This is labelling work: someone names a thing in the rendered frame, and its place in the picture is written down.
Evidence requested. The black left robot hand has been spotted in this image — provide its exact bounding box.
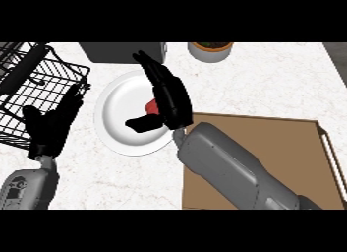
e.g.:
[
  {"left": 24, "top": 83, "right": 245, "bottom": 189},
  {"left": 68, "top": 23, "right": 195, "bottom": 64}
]
[{"left": 21, "top": 82, "right": 86, "bottom": 161}]

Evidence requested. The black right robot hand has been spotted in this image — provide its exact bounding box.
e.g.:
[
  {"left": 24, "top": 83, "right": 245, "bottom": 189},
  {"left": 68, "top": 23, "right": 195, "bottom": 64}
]
[{"left": 124, "top": 49, "right": 195, "bottom": 134}]

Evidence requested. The red bell pepper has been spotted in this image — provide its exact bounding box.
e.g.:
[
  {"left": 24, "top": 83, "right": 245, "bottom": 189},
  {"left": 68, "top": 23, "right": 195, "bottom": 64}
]
[{"left": 145, "top": 98, "right": 161, "bottom": 116}]

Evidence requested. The white round plate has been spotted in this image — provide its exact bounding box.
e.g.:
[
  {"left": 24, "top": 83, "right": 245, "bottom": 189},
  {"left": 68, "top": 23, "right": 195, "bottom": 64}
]
[{"left": 93, "top": 69, "right": 178, "bottom": 158}]

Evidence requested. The brown wooden tray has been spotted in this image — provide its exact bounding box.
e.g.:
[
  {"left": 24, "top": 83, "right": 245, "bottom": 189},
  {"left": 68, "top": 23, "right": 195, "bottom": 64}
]
[{"left": 180, "top": 111, "right": 347, "bottom": 211}]

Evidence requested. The white pot with orange rim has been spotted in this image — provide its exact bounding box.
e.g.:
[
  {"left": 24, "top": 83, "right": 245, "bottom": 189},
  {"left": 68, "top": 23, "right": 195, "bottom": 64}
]
[{"left": 186, "top": 41, "right": 235, "bottom": 64}]

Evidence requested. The black wire basket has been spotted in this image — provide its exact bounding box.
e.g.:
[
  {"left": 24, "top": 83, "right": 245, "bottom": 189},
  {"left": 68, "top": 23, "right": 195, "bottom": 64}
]
[{"left": 0, "top": 41, "right": 92, "bottom": 152}]

